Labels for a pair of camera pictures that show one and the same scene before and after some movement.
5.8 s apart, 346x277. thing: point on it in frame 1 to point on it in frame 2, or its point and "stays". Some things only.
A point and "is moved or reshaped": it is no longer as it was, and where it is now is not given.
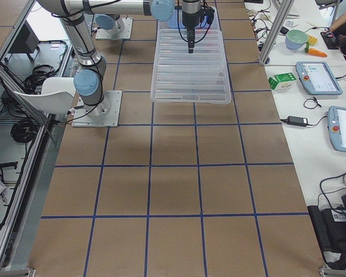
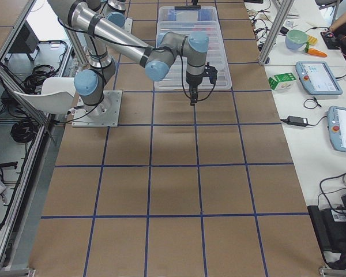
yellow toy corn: [312, 40] stays
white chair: [57, 97] stays
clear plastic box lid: [199, 77] is moved or reshaped
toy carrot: [314, 52] stays
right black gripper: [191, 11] to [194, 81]
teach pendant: [342, 125] stays
